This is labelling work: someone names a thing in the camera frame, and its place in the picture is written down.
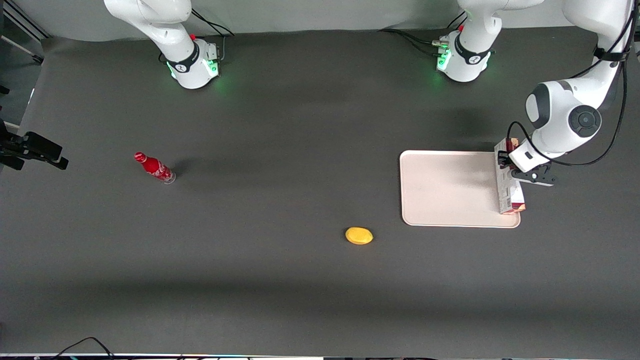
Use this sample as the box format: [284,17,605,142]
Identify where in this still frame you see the red cookie box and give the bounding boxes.
[494,138,527,215]

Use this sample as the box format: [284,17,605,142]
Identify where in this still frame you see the beige plastic tray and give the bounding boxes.
[399,150,522,229]

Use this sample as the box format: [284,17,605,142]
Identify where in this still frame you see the yellow lemon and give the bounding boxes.
[345,227,374,246]

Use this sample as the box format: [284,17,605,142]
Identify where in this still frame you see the red cola bottle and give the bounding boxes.
[133,151,177,185]

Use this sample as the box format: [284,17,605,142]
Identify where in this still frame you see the black clamp with silver tip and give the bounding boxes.
[0,120,69,171]

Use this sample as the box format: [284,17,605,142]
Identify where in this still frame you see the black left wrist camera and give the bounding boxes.
[510,168,558,188]

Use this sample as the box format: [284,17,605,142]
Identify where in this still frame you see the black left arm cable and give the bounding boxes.
[506,4,639,167]

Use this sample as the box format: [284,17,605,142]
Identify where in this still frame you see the black left arm base cables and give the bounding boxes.
[378,11,468,57]

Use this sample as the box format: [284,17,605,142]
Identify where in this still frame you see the black arm base cables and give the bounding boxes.
[159,8,236,64]
[378,11,468,57]

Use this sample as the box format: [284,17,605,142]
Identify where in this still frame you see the black right arm base cables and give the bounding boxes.
[159,8,236,64]

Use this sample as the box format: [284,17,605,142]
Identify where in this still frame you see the black floor cable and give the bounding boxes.
[52,336,117,360]

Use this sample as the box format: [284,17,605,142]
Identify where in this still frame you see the aluminium frame rail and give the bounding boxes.
[0,0,52,42]

